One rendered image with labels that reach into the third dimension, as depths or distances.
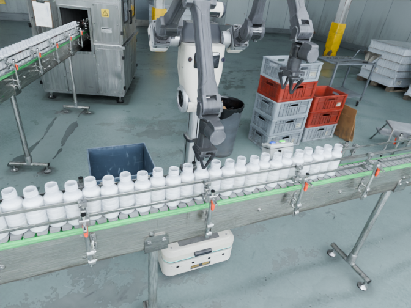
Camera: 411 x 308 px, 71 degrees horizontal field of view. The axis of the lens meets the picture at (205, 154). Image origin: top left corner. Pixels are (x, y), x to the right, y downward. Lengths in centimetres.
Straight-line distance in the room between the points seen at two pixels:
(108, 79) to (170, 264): 334
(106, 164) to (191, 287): 101
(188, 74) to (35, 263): 108
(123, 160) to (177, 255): 72
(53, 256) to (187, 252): 102
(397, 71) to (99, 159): 727
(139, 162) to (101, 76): 313
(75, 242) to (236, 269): 139
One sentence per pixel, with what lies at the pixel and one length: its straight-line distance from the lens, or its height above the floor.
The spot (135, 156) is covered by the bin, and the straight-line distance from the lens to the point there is 173.
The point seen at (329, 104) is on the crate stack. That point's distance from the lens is 428.
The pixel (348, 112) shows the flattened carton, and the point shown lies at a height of 43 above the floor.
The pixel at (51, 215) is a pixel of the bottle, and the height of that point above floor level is 106.
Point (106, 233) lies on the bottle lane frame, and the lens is 114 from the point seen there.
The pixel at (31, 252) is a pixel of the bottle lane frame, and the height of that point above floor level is 94.
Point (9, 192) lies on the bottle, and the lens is 110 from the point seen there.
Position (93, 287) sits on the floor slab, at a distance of 220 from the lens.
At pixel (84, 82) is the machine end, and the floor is 31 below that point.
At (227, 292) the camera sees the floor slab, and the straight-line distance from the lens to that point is 216.
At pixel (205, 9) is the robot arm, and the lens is 107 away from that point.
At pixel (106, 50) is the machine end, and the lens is 464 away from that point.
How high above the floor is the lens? 177
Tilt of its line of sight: 30 degrees down
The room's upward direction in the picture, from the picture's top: 6 degrees clockwise
